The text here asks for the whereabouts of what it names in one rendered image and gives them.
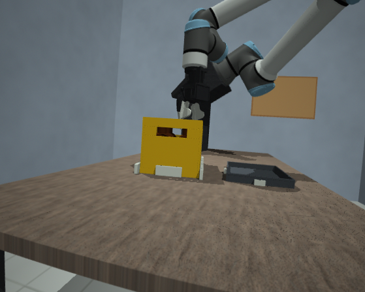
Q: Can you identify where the yellow bottle crate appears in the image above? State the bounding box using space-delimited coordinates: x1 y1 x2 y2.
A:
140 117 203 178

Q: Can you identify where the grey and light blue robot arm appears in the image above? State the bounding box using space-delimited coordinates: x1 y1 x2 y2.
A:
182 0 360 97

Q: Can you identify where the brown glass bottle with blue label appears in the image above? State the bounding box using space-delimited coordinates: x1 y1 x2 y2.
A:
180 129 187 138

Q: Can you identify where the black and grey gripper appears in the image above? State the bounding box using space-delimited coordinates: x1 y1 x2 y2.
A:
176 66 210 120

